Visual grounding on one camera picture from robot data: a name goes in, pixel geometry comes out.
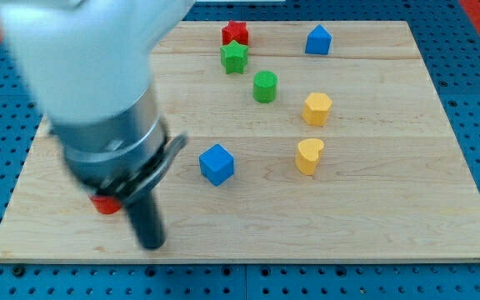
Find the blue cube block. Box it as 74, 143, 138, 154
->
199, 143, 234, 186

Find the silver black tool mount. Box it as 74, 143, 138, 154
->
50, 85, 188, 204

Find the yellow hexagon block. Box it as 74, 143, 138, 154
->
302, 92, 333, 127

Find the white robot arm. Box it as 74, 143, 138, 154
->
0, 0, 192, 249

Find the red star block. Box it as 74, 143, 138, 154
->
221, 20, 249, 46

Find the blue pentagon block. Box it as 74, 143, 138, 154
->
305, 24, 333, 55

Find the yellow heart block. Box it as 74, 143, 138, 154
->
295, 138, 324, 176

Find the red cylinder block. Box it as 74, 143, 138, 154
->
89, 195, 122, 215

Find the wooden board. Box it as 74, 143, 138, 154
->
0, 21, 480, 264

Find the green star block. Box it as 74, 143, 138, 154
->
220, 40, 248, 74

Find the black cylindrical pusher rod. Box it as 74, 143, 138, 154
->
124, 192, 166, 250

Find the green cylinder block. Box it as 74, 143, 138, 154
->
252, 70, 278, 103

